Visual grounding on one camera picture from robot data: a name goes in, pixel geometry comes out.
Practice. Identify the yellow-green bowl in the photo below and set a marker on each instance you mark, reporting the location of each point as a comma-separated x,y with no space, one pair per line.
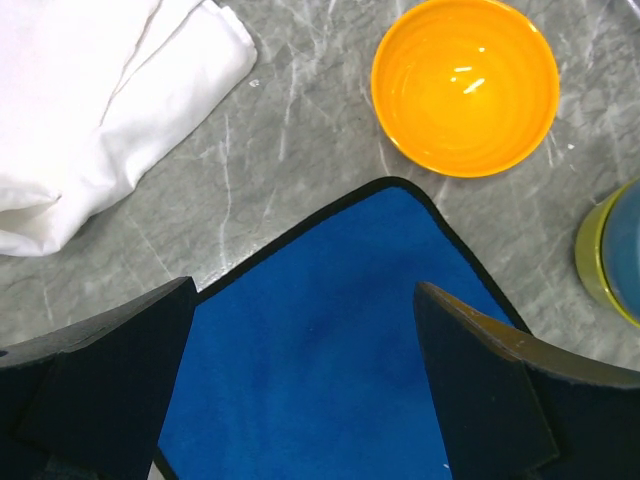
588,255

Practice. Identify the blue bowl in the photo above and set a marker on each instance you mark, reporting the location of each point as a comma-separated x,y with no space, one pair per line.
620,250

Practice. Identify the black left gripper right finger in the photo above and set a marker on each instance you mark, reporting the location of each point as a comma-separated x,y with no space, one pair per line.
511,406

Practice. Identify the white folded cloth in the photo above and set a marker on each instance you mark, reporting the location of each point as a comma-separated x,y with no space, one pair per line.
93,95

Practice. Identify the orange bowl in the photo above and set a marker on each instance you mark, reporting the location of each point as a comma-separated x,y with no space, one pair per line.
466,89

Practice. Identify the blue microfiber cloth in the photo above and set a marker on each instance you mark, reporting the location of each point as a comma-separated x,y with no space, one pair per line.
303,361

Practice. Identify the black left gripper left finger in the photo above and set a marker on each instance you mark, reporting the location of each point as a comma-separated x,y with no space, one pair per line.
91,398

